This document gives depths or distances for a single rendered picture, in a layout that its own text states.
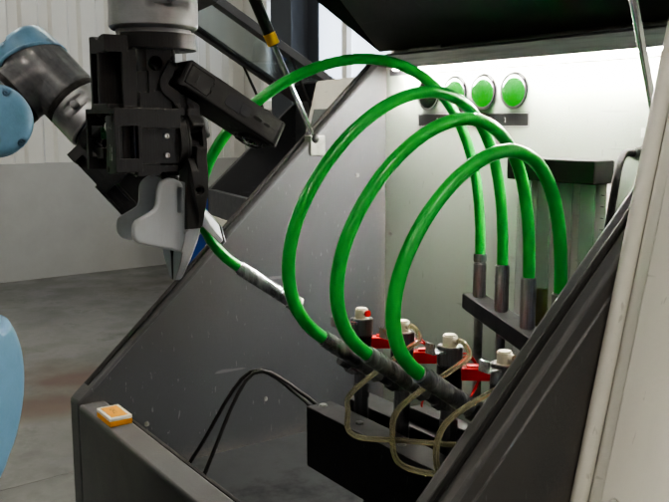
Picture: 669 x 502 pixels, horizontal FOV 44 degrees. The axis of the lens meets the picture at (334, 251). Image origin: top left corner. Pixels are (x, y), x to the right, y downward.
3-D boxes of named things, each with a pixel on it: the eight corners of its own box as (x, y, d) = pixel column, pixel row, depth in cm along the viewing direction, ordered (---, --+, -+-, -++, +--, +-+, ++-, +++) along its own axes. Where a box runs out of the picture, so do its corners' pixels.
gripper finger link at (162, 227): (125, 284, 73) (121, 177, 71) (188, 277, 76) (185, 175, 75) (138, 290, 70) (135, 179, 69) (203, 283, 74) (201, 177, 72)
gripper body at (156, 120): (87, 176, 74) (81, 36, 72) (177, 173, 78) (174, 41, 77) (117, 181, 67) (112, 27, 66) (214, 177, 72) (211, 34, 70)
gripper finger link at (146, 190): (112, 279, 75) (109, 175, 74) (174, 272, 79) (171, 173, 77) (125, 284, 73) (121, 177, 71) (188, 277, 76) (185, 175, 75)
